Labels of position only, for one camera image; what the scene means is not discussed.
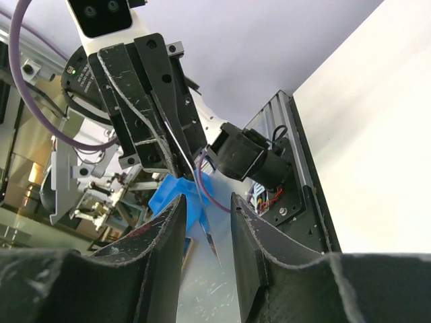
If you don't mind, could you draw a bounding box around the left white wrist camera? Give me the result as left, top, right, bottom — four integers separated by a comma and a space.
66, 0, 150, 56

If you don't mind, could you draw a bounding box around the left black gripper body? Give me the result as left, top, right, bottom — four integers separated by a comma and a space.
61, 40, 206, 168

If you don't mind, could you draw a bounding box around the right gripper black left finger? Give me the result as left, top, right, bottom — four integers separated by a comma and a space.
1, 195, 187, 322

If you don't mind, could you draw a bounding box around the blue plastic part background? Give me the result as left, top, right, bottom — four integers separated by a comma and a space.
147, 174, 214, 236

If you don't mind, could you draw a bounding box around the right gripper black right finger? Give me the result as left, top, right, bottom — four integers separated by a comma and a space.
231, 194, 430, 322

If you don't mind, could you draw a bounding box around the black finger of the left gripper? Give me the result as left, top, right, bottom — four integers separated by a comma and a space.
96, 44, 178, 176
133, 34, 196, 172

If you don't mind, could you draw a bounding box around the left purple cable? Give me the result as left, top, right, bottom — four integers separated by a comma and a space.
0, 0, 233, 213

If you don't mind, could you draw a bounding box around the black VIP card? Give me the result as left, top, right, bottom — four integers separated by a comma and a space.
164, 120, 222, 267

